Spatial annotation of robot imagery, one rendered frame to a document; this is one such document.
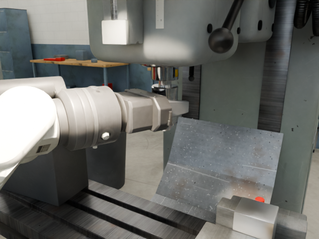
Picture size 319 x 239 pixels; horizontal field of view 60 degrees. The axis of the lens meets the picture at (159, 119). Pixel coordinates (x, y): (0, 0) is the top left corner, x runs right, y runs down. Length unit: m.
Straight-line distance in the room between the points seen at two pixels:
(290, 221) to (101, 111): 0.36
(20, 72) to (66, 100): 7.38
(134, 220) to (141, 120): 0.33
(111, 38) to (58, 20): 6.89
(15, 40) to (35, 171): 7.02
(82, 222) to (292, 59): 0.65
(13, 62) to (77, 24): 1.91
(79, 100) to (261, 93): 0.55
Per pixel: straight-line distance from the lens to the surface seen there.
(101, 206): 0.74
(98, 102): 0.39
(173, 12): 0.37
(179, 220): 0.69
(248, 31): 0.53
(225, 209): 0.55
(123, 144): 2.50
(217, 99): 0.85
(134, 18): 0.37
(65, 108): 0.38
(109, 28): 0.38
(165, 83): 0.47
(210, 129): 0.86
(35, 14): 7.89
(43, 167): 0.74
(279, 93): 0.80
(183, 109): 0.48
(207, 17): 0.38
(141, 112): 0.41
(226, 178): 0.83
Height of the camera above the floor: 1.35
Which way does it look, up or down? 16 degrees down
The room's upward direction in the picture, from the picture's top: straight up
